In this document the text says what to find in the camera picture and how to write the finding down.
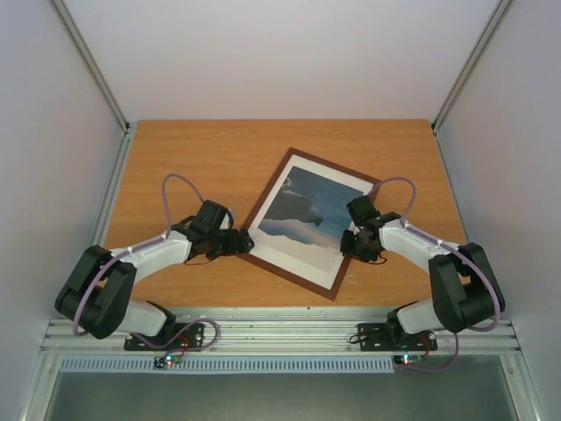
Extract right aluminium corner post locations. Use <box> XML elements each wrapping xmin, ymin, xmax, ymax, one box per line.
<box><xmin>431</xmin><ymin>0</ymin><xmax>516</xmax><ymax>132</ymax></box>

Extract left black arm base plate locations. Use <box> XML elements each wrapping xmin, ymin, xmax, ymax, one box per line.
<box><xmin>124</xmin><ymin>323</ymin><xmax>205</xmax><ymax>352</ymax></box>

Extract left aluminium corner post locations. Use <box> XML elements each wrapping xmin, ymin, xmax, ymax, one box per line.
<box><xmin>50</xmin><ymin>0</ymin><xmax>131</xmax><ymax>132</ymax></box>

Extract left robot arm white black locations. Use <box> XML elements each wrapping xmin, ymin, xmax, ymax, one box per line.
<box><xmin>54</xmin><ymin>200</ymin><xmax>255</xmax><ymax>350</ymax></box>

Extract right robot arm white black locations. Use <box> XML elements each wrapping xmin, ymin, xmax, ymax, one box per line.
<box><xmin>340</xmin><ymin>196</ymin><xmax>506</xmax><ymax>351</ymax></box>

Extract right small circuit board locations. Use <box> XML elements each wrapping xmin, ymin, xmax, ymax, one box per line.
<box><xmin>394</xmin><ymin>353</ymin><xmax>429</xmax><ymax>366</ymax></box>

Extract grey slotted cable duct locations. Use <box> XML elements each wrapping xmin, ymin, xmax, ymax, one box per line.
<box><xmin>59</xmin><ymin>355</ymin><xmax>394</xmax><ymax>375</ymax></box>

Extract landscape photo with white mat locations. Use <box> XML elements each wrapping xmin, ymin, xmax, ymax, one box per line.
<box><xmin>245</xmin><ymin>153</ymin><xmax>373</xmax><ymax>290</ymax></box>

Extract aluminium rail base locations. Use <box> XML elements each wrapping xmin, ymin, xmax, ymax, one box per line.
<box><xmin>39</xmin><ymin>306</ymin><xmax>522</xmax><ymax>356</ymax></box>

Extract brown wooden picture frame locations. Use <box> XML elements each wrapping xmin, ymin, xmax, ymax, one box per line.
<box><xmin>236</xmin><ymin>146</ymin><xmax>382</xmax><ymax>303</ymax></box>

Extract small circuit board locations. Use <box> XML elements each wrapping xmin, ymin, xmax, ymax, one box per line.
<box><xmin>153</xmin><ymin>355</ymin><xmax>181</xmax><ymax>369</ymax></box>
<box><xmin>394</xmin><ymin>353</ymin><xmax>429</xmax><ymax>366</ymax></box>

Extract aluminium corner post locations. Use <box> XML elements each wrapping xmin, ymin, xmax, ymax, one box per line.
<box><xmin>431</xmin><ymin>0</ymin><xmax>516</xmax><ymax>132</ymax></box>
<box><xmin>50</xmin><ymin>0</ymin><xmax>131</xmax><ymax>132</ymax></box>

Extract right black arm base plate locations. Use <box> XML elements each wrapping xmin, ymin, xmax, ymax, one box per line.
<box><xmin>355</xmin><ymin>323</ymin><xmax>438</xmax><ymax>352</ymax></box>

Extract left small circuit board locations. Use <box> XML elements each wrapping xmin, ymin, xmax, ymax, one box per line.
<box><xmin>153</xmin><ymin>355</ymin><xmax>181</xmax><ymax>369</ymax></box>

